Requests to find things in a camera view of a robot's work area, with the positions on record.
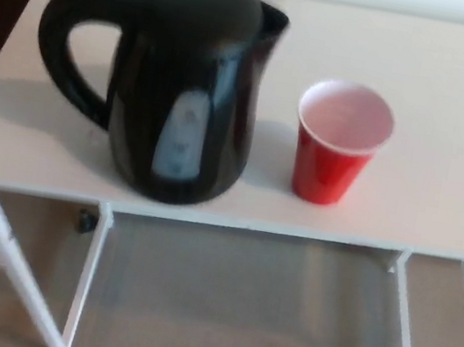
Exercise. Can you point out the black electric kettle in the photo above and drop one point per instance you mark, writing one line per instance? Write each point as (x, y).
(184, 85)

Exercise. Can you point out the red plastic cup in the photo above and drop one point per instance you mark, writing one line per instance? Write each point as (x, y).
(326, 167)

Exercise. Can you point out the small black floor object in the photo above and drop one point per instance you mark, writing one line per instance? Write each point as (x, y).
(86, 221)

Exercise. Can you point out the white table with metal frame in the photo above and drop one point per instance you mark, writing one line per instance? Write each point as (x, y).
(444, 129)

